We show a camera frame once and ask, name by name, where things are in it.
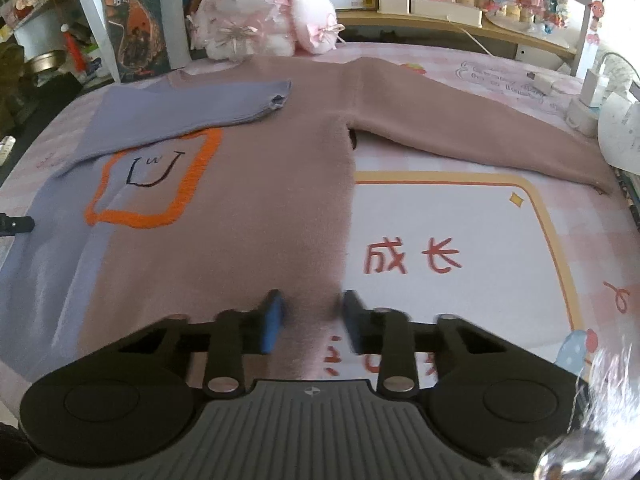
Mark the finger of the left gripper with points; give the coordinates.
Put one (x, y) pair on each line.
(15, 225)

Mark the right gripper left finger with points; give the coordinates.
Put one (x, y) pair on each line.
(235, 334)

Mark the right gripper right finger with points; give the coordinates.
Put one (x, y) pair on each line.
(386, 333)

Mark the purple and mauve sweater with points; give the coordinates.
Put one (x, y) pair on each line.
(201, 193)

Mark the metal bowl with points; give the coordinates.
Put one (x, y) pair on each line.
(51, 60)

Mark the red tassel ornament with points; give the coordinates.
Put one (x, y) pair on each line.
(73, 49)

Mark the Harry Potter book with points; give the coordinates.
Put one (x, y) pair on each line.
(135, 29)

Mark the white phone charger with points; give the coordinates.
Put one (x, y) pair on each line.
(610, 73)

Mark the wooden shelf board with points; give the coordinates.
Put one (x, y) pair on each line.
(485, 30)

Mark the white paper sheet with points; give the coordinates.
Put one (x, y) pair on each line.
(619, 133)

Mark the pink white plush bunny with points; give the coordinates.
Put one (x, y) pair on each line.
(230, 30)

